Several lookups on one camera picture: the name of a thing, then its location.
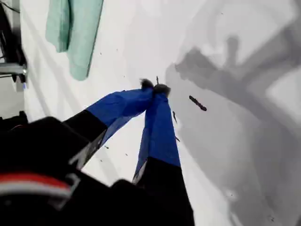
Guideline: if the small black scrap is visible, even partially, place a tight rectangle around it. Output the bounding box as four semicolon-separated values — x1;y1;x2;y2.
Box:
189;95;208;112

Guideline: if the pale green T-shirt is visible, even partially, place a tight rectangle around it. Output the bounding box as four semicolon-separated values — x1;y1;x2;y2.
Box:
45;0;104;81

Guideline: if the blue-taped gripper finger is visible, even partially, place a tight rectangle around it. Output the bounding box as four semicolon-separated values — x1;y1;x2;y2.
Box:
132;84;195;226
62;79;155;170

